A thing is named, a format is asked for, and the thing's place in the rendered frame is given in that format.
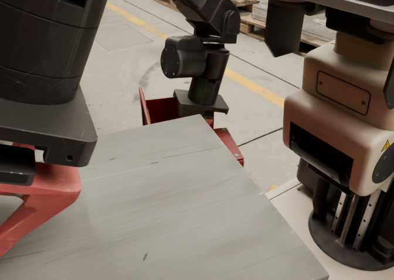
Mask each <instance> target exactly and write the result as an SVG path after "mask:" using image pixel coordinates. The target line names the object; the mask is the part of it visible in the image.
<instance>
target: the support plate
mask: <svg viewBox="0 0 394 280"><path fill-rule="evenodd" d="M78 170H79V175H80V179H81V184H82V189H81V192H80V194H79V197H78V199H77V200H76V201H75V202H74V203H73V204H71V205H70V206H69V207H67V208H65V209H64V210H62V211H61V212H60V213H58V214H57V215H55V216H54V217H52V218H51V219H49V220H48V221H46V222H45V223H43V224H42V225H40V226H39V227H37V228H36V229H34V230H33V231H31V232H30V233H29V234H27V235H25V236H24V237H23V238H21V239H20V240H19V241H18V242H17V243H16V244H15V245H14V246H13V247H11V248H10V249H9V250H8V251H7V252H6V253H4V255H3V256H2V257H0V280H328V278H329V276H330V275H329V273H328V272H327V271H326V269H325V268H324V267H323V266H322V265H321V263H320V262H319V261H318V260H317V259H316V257H315V256H314V254H313V253H312V252H311V251H310V250H309V248H308V247H307V246H306V245H305V244H304V242H303V241H302V240H301V238H300V237H299V236H298V235H297V233H296V232H295V231H294V230H293V229H292V227H291V226H290V225H289V223H288V222H287V221H286V220H285V219H284V217H283V216H282V215H281V214H280V212H279V211H278V210H277V209H276V208H275V206H274V205H273V204H272V202H271V201H270V200H269V199H268V198H267V196H266V195H265V194H264V193H263V191H262V190H261V189H260V188H259V187H258V185H257V184H256V183H255V181H254V180H253V179H252V178H251V177H250V175H249V174H248V173H247V172H246V170H245V169H244V168H243V166H242V165H241V164H240V163H239V162H238V160H237V159H236V158H235V157H234V156H233V154H232V153H231V151H230V150H229V149H228V148H227V147H226V145H225V144H224V143H223V142H222V141H221V139H220V138H219V137H218V136H217V134H216V133H215V132H214V130H213V129H212V128H211V127H210V126H209V124H208V123H207V122H206V121H205V120H204V118H203V117H202V116H201V115H200V114H197V115H192V116H188V117H183V118H178V119H172V120H169V121H164V122H158V123H154V124H149V125H144V126H140V127H135V128H130V129H124V130H121V131H116V132H110V133H107V134H101V135H98V140H97V143H96V146H95V148H94V151H93V154H92V156H91V159H90V162H89V164H88V165H87V166H85V167H81V168H78ZM22 203H23V200H22V199H21V198H18V197H15V196H3V195H0V226H1V225H2V224H3V223H4V222H5V221H6V220H7V219H8V218H9V216H10V215H11V214H12V213H13V212H14V211H15V210H16V209H17V208H18V207H19V206H20V205H21V204H22Z"/></svg>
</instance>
